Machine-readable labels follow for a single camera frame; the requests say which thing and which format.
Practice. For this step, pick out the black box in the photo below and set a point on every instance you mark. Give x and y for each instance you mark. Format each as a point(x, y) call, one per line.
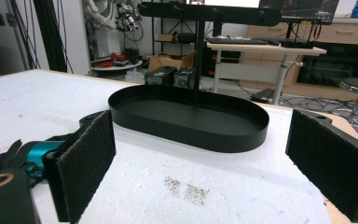
point(160, 76)
point(184, 78)

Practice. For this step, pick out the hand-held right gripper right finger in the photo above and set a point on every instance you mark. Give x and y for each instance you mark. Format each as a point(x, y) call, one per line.
point(332, 161)

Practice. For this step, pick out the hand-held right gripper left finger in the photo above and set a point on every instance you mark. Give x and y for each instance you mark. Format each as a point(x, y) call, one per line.
point(84, 168)

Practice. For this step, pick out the wooden cabinet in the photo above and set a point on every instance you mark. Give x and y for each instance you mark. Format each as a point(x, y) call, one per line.
point(348, 32)

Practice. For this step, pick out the black keyboard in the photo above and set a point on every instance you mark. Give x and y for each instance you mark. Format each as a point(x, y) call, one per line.
point(233, 40)

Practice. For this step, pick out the white desk with wooden top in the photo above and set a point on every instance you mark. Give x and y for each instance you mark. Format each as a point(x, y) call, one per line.
point(261, 48)

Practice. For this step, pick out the black upright column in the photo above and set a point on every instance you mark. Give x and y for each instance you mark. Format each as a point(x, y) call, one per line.
point(51, 34)

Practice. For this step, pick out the black built-in oven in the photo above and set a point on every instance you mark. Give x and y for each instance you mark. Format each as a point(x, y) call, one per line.
point(332, 67)

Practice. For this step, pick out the open cardboard box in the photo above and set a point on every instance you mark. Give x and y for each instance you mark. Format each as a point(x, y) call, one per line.
point(167, 61)

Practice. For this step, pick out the white foam sheet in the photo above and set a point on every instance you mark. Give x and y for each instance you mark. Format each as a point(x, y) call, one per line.
point(28, 99)

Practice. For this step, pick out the black computer monitor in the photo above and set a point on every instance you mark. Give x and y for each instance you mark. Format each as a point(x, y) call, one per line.
point(304, 11)

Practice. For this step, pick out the round white side table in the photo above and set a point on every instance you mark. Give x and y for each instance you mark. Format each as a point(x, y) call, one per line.
point(118, 66)

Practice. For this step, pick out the black stand with oval tray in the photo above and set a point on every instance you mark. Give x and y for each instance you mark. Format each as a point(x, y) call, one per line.
point(192, 124)

